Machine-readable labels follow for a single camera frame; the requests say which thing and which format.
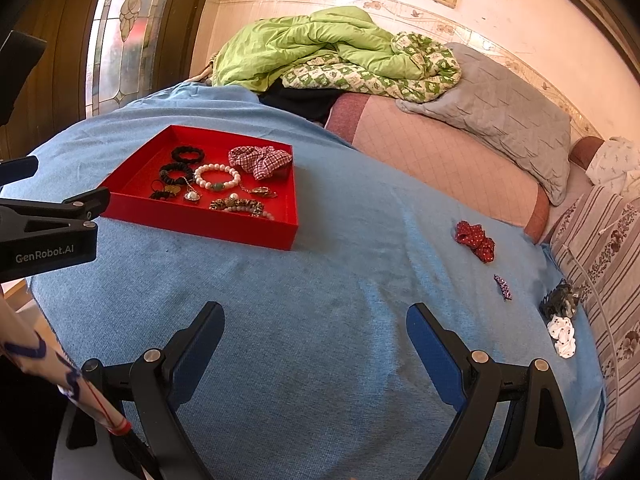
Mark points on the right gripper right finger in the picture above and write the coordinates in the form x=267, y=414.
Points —
x=537, y=441

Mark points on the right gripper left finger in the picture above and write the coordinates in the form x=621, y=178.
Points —
x=157, y=383

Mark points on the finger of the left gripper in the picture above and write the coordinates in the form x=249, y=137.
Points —
x=21, y=168
x=80, y=210

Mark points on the pearl drop earring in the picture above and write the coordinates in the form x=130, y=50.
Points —
x=191, y=195

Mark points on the red jewelry tray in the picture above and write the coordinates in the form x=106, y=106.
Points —
x=146, y=188

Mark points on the small purple patterned hair clip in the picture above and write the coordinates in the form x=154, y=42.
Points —
x=504, y=287

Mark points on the white pearl strand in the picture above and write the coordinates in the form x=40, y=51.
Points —
x=251, y=211

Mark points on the red white checkered scrunchie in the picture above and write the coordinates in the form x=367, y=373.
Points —
x=259, y=161

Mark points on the stained glass window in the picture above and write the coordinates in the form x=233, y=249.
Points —
x=121, y=53

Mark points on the striped floral pillow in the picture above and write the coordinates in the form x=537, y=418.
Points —
x=596, y=246

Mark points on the green comforter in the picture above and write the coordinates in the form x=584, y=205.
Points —
x=261, y=51

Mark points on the black garment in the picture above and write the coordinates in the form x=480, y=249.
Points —
x=312, y=104

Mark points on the white printed pillow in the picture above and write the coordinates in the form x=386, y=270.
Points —
x=616, y=166

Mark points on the pink quilted pillow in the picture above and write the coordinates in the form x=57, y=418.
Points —
x=443, y=157

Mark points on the grey quilted pillow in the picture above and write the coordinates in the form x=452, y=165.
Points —
x=509, y=115

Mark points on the green white patterned quilt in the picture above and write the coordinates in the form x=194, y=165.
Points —
x=416, y=69

